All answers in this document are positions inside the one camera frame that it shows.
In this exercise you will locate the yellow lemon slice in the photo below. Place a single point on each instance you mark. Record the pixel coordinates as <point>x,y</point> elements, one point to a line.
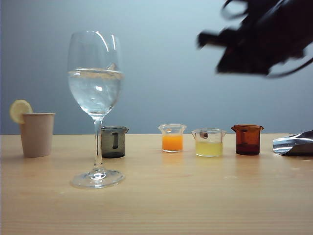
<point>18,110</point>

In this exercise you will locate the amber brown measuring cup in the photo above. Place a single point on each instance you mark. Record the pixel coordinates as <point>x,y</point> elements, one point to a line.
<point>247,140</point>

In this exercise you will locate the clear cup with pale juice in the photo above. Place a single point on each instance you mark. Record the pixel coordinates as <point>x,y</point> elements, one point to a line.
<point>209,148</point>

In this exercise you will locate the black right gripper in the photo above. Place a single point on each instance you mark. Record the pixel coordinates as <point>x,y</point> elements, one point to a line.
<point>254,51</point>

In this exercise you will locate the smoky grey measuring cup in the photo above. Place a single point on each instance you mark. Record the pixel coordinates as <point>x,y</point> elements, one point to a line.
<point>115,151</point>

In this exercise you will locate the tall clear wine glass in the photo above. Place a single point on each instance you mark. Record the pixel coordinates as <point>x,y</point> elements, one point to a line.
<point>96,93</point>

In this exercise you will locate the shiny metal scoop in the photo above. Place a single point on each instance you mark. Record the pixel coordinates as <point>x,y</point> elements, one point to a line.
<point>288,144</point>

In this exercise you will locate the beige paper cup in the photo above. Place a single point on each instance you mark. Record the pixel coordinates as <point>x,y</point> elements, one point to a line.
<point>36,137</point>

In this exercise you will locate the clear cup for orange juice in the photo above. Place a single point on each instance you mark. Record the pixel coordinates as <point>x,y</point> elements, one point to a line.
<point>172,143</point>

